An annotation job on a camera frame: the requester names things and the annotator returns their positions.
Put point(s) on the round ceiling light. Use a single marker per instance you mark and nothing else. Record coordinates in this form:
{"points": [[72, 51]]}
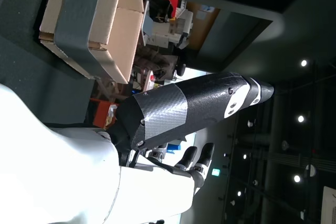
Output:
{"points": [[296, 178], [300, 118], [303, 63]]}

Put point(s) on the brown board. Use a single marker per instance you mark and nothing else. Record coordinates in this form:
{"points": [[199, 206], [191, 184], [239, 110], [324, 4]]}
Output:
{"points": [[204, 32]]}

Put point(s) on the red crate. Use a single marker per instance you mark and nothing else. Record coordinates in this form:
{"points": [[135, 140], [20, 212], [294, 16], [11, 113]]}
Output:
{"points": [[101, 111]]}

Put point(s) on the cardboard box with grey tape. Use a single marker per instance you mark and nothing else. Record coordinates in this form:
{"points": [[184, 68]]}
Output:
{"points": [[78, 11]]}

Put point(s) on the white poster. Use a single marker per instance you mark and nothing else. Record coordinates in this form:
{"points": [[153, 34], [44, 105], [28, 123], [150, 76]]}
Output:
{"points": [[330, 205]]}

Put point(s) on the blue bin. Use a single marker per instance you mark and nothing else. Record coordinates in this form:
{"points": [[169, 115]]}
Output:
{"points": [[173, 147]]}

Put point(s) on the green exit sign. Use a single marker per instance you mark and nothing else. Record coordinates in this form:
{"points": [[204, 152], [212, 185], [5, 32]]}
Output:
{"points": [[215, 172]]}

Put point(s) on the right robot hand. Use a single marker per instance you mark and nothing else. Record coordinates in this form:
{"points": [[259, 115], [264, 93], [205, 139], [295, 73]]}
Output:
{"points": [[65, 182]]}

